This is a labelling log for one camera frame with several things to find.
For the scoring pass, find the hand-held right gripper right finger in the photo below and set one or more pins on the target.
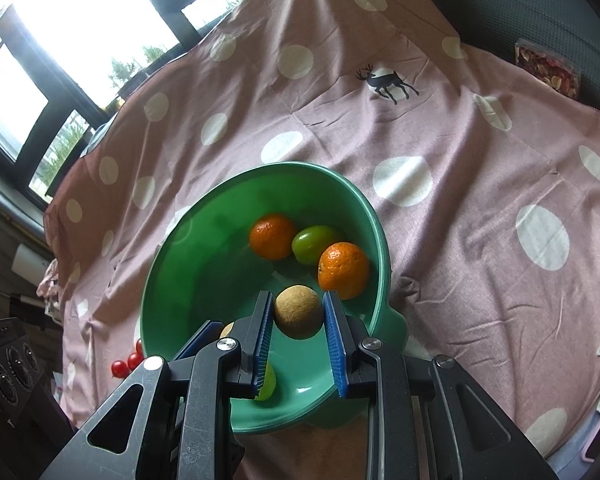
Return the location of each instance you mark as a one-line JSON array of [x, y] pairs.
[[334, 345]]

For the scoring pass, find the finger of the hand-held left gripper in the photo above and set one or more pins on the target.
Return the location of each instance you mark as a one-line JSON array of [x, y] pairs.
[[200, 339]]

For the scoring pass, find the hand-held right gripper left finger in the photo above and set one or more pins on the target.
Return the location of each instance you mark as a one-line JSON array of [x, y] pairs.
[[266, 345]]

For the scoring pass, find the brown longan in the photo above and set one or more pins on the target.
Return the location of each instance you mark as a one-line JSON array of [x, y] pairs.
[[298, 311], [227, 331]]

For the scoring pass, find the green jujube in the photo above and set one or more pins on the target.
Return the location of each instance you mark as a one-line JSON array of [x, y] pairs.
[[317, 244], [267, 382]]

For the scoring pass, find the green plastic bowl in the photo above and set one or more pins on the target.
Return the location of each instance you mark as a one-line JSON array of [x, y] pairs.
[[215, 270]]

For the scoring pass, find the large orange mandarin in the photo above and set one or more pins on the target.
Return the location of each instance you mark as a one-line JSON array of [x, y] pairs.
[[343, 270]]

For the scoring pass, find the small orange mandarin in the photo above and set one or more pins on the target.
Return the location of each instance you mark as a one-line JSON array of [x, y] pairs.
[[272, 236]]

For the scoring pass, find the pink clothes pile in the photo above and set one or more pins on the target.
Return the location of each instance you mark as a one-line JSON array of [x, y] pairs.
[[47, 282]]

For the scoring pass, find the white cylinder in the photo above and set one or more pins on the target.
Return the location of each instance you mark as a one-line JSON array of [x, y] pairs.
[[30, 262]]

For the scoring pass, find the black appliance with knobs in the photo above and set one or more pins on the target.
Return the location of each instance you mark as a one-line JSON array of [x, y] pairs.
[[10, 375]]

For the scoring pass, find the pink polka dot blanket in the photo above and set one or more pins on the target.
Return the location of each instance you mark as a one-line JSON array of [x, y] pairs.
[[455, 135]]

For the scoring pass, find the black framed window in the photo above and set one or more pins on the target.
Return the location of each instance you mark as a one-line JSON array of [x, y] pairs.
[[80, 25]]

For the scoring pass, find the clear dried snack packet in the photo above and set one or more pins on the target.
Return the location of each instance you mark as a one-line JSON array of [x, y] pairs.
[[547, 67]]

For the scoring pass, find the dark green sofa cushion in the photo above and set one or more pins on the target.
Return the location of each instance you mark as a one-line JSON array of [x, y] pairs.
[[530, 0]]

